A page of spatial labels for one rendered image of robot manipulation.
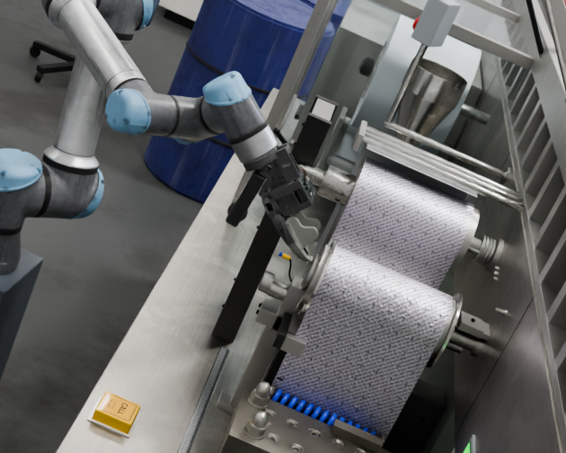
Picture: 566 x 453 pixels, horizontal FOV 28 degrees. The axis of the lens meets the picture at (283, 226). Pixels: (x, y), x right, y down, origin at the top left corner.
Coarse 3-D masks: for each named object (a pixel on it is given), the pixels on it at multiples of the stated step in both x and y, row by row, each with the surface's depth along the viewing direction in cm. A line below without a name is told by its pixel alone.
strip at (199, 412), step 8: (224, 352) 239; (216, 360) 235; (224, 360) 236; (216, 368) 232; (208, 376) 229; (216, 376) 230; (208, 384) 226; (216, 384) 227; (208, 392) 223; (200, 400) 220; (208, 400) 221; (200, 408) 217; (192, 416) 214; (200, 416) 215; (192, 424) 212; (200, 424) 213; (192, 432) 209; (184, 440) 206; (192, 440) 207; (184, 448) 204
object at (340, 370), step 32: (320, 320) 202; (320, 352) 204; (352, 352) 204; (384, 352) 203; (288, 384) 208; (320, 384) 207; (352, 384) 206; (384, 384) 205; (352, 416) 208; (384, 416) 207
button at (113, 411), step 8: (104, 400) 203; (112, 400) 204; (120, 400) 205; (96, 408) 200; (104, 408) 201; (112, 408) 202; (120, 408) 203; (128, 408) 204; (136, 408) 205; (96, 416) 200; (104, 416) 200; (112, 416) 200; (120, 416) 201; (128, 416) 202; (136, 416) 205; (112, 424) 200; (120, 424) 200; (128, 424) 200
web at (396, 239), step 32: (352, 192) 218; (384, 192) 219; (416, 192) 220; (352, 224) 220; (384, 224) 219; (416, 224) 219; (448, 224) 219; (352, 256) 203; (384, 256) 222; (416, 256) 221; (448, 256) 220; (320, 288) 200; (352, 288) 200; (384, 288) 200; (416, 288) 202; (352, 320) 201; (384, 320) 200; (416, 320) 200; (416, 352) 202
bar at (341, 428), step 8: (336, 424) 203; (344, 424) 204; (336, 432) 203; (344, 432) 203; (352, 432) 203; (360, 432) 204; (352, 440) 203; (360, 440) 203; (368, 440) 203; (376, 440) 203; (368, 448) 203; (376, 448) 203
